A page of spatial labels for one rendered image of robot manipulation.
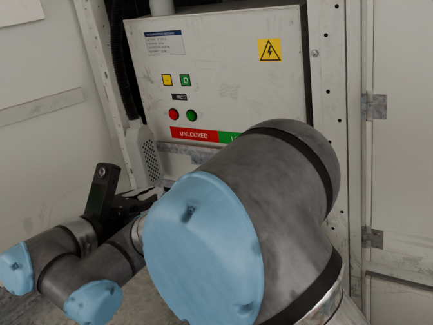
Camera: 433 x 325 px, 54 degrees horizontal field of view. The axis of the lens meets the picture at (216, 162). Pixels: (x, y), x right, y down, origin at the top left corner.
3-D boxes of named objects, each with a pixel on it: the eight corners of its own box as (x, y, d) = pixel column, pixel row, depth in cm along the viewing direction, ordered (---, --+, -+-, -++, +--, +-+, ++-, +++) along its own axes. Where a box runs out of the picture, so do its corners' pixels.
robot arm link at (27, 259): (26, 311, 64) (-8, 282, 68) (82, 275, 73) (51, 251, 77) (25, 271, 61) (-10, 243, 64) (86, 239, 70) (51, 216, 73)
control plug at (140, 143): (149, 189, 118) (134, 132, 110) (136, 187, 120) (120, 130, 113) (165, 177, 123) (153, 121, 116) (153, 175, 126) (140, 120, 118)
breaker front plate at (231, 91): (308, 211, 104) (296, 8, 84) (159, 183, 130) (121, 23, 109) (310, 209, 105) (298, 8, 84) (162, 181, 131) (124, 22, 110)
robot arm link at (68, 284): (140, 263, 65) (91, 229, 70) (82, 314, 57) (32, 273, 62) (141, 294, 70) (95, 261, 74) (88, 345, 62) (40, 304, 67)
